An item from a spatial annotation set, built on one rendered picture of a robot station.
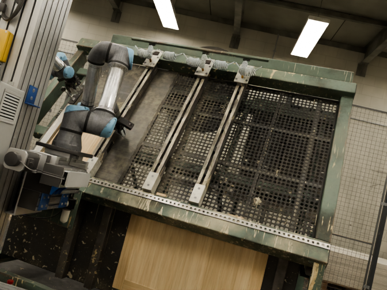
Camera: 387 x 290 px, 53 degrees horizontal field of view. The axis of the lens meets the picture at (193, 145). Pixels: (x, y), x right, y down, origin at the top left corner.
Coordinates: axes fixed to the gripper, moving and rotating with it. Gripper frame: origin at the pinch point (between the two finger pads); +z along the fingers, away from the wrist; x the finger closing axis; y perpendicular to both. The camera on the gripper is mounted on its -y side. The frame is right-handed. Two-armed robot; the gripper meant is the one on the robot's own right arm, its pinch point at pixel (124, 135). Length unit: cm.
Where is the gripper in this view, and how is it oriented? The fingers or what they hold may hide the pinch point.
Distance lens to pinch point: 270.6
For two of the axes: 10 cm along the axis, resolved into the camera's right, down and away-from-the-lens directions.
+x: -3.4, 7.6, -5.6
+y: -9.4, -2.1, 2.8
